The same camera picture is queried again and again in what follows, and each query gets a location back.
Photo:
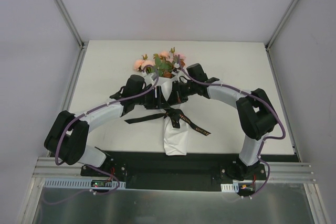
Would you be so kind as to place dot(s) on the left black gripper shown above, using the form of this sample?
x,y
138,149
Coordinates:
x,y
155,98

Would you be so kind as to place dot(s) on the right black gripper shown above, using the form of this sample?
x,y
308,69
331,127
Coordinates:
x,y
177,92

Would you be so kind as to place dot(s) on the black printed ribbon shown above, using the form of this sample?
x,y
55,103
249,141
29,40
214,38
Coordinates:
x,y
175,116

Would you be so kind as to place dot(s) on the peach rose stem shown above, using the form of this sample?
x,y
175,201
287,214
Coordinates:
x,y
141,63
182,56

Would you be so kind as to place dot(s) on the pink rose stem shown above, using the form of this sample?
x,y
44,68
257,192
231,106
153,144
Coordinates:
x,y
166,55

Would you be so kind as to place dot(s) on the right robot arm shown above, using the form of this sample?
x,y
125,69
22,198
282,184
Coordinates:
x,y
256,114

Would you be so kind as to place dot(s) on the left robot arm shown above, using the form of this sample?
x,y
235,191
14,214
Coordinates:
x,y
67,138

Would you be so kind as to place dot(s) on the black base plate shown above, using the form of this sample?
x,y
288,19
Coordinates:
x,y
192,172

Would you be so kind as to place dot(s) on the right cable duct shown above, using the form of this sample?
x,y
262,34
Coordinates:
x,y
230,188

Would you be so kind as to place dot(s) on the cable duct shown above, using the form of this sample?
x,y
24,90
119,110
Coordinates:
x,y
230,188
71,183

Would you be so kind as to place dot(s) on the aluminium rail profile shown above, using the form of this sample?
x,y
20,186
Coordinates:
x,y
279,172

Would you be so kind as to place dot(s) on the left cable duct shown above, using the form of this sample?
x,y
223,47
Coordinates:
x,y
71,183

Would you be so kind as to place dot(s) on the left aluminium frame post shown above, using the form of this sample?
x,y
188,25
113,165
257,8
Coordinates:
x,y
69,23

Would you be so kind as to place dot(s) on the aluminium frame post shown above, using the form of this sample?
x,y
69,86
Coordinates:
x,y
285,17
69,23

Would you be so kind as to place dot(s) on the right aluminium frame post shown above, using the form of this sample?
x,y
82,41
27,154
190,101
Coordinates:
x,y
285,17

